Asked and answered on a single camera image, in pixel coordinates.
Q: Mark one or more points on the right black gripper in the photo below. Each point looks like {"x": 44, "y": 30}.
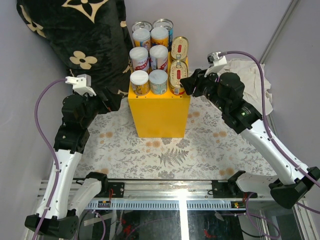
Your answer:
{"x": 190, "y": 83}

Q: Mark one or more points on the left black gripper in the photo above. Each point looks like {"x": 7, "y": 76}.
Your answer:
{"x": 112, "y": 104}

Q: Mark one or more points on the gold oval tin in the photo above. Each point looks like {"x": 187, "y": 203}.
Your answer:
{"x": 178, "y": 70}
{"x": 179, "y": 48}

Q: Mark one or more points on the silver can with clear lid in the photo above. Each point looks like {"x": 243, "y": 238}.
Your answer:
{"x": 158, "y": 81}

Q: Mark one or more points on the can with white lid back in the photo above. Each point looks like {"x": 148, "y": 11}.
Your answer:
{"x": 139, "y": 80}

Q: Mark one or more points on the can with white lid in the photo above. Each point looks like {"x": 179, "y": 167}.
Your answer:
{"x": 139, "y": 57}
{"x": 139, "y": 80}
{"x": 159, "y": 58}

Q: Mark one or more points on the can with white lid front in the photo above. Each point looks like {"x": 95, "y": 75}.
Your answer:
{"x": 139, "y": 57}

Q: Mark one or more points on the yellow orange can plastic lid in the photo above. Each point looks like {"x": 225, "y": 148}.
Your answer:
{"x": 159, "y": 36}

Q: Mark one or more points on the tall porridge can plastic lid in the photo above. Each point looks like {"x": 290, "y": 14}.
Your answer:
{"x": 142, "y": 38}

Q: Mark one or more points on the blue soup can top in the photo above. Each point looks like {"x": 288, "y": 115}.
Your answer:
{"x": 142, "y": 25}

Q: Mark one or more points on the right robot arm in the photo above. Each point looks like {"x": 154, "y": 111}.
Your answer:
{"x": 293, "y": 179}

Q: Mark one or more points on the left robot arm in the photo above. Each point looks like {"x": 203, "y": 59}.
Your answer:
{"x": 67, "y": 160}

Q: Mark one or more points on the yellow wooden shelf cabinet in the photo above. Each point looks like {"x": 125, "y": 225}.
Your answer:
{"x": 159, "y": 116}

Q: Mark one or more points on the white crumpled cloth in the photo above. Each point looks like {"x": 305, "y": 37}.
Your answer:
{"x": 249, "y": 75}

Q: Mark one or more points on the black floral plush blanket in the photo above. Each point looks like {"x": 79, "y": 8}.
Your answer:
{"x": 89, "y": 36}

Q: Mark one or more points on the floral patterned table mat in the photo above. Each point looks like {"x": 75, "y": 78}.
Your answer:
{"x": 209, "y": 149}

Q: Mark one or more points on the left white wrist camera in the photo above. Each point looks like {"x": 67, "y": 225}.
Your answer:
{"x": 81, "y": 84}

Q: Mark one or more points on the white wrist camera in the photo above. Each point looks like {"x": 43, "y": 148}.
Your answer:
{"x": 216, "y": 61}
{"x": 81, "y": 84}

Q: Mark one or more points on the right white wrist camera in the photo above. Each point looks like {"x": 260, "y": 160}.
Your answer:
{"x": 216, "y": 61}

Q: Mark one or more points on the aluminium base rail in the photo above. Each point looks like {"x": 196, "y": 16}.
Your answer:
{"x": 168, "y": 194}

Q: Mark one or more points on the aluminium corner post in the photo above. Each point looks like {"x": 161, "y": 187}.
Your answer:
{"x": 279, "y": 29}

